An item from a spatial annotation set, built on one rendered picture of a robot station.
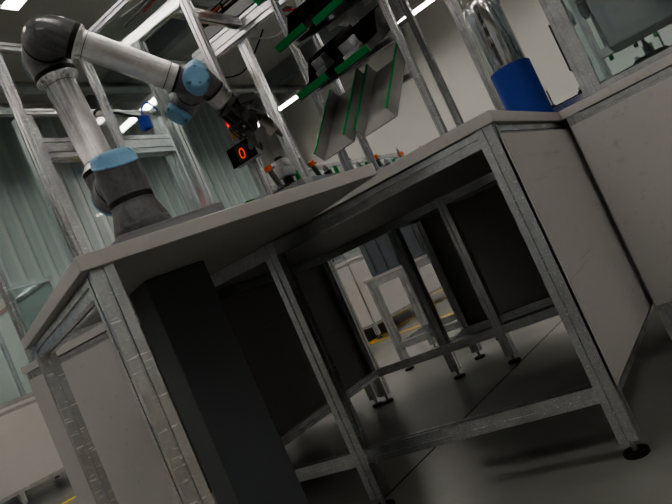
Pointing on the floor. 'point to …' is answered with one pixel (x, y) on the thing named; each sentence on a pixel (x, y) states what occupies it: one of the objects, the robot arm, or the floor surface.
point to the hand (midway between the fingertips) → (270, 139)
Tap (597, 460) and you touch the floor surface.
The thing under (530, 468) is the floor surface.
